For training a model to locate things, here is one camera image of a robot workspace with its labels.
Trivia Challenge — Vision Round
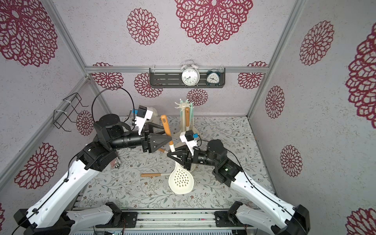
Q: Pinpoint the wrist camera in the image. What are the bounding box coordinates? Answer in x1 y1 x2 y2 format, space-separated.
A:
131 105 153 135
180 130 198 155

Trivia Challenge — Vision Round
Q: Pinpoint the cream skimmer tan handle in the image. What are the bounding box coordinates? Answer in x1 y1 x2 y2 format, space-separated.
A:
141 173 171 177

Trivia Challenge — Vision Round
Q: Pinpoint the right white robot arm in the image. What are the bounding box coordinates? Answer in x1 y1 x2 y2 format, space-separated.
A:
167 140 310 235

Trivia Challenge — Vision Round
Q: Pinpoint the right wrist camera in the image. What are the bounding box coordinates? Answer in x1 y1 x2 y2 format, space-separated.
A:
180 130 198 155

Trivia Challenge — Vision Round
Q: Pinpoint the cream skimmer orange handle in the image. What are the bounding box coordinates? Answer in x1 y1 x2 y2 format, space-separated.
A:
161 115 194 195

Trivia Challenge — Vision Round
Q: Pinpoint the cream skimmer wooden handle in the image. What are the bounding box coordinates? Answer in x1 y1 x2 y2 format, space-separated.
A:
185 107 191 131

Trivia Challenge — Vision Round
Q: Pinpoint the cream skimmer mint handle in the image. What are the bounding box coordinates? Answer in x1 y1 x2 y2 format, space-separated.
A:
190 103 194 130

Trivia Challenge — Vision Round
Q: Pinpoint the white plush dog toy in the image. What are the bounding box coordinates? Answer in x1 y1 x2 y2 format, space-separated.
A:
146 107 160 123

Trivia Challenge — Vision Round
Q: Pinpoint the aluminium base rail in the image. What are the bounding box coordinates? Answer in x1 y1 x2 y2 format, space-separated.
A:
52 208 300 235

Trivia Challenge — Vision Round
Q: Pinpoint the cream utensil rack stand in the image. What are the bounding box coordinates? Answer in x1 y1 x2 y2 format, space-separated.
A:
174 100 197 137

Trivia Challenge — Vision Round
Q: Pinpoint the grey wall shelf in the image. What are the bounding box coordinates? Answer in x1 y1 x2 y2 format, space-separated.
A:
149 68 226 89

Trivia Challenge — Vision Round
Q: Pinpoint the white alarm clock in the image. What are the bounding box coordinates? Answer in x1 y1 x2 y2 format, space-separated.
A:
181 60 200 86

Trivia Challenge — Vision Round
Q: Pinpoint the black wire wall rack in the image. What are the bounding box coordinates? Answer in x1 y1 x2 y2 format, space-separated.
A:
52 92 88 132

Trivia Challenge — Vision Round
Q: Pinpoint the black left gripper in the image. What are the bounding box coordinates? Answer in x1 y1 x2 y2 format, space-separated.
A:
109 122 171 152

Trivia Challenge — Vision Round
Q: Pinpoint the flag print rolled pouch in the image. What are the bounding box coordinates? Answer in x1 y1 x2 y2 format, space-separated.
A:
110 157 121 168

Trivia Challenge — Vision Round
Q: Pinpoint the teal alarm clock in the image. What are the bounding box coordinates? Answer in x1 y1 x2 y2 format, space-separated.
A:
206 70 220 86

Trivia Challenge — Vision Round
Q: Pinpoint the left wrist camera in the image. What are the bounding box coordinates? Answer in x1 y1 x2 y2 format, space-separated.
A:
131 105 153 135

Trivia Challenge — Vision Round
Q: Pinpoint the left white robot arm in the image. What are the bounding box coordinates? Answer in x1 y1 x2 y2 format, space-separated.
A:
14 114 172 235

